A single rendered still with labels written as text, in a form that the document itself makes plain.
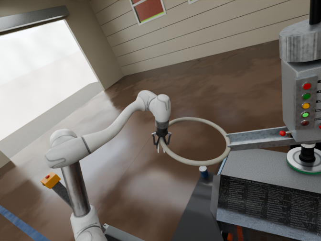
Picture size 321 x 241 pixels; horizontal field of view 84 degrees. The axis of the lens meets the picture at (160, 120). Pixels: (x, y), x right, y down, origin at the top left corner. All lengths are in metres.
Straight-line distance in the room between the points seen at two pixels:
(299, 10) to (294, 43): 6.14
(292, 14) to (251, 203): 6.26
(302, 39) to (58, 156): 1.14
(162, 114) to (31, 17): 6.97
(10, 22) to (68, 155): 6.66
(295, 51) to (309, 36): 0.07
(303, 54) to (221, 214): 1.12
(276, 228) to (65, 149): 1.30
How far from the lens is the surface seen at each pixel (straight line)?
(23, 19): 7.57
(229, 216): 1.52
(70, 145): 0.92
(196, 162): 1.09
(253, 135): 1.35
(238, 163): 1.53
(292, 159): 1.48
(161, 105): 1.02
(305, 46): 0.99
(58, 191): 2.11
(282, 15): 7.10
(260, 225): 1.48
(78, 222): 1.34
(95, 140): 0.93
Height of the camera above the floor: 1.95
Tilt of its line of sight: 29 degrees down
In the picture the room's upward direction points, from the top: 24 degrees counter-clockwise
